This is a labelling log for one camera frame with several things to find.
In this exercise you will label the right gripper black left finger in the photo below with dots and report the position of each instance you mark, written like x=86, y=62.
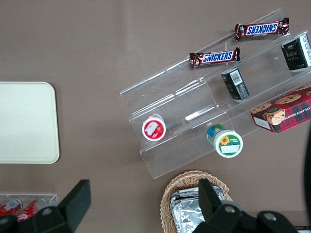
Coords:
x=73, y=201

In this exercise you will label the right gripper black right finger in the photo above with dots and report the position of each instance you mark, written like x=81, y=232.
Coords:
x=211, y=201

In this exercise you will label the light wicker oval basket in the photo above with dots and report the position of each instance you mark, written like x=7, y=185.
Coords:
x=167, y=194

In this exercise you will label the cream rectangular plastic tray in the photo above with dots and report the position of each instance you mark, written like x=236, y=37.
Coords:
x=24, y=121

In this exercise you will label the clear acrylic bottle rack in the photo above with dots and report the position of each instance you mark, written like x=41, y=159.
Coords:
x=52, y=197

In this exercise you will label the foil wrapped pack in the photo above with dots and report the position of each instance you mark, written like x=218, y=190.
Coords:
x=187, y=213
x=181, y=193

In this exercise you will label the green sunflower lid cup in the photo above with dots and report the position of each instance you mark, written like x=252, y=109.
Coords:
x=227, y=144

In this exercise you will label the red lid yogurt cup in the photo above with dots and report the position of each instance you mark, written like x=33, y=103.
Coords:
x=154, y=127

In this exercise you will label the red tartan cookie box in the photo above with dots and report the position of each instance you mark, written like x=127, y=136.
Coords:
x=284, y=111

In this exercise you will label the clear acrylic stepped display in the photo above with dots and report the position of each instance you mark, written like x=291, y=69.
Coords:
x=155, y=97

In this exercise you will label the small black carton box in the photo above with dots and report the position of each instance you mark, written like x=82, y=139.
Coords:
x=235, y=83
x=296, y=52

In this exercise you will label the Snickers chocolate bar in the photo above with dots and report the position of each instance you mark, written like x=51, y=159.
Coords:
x=215, y=57
x=262, y=29

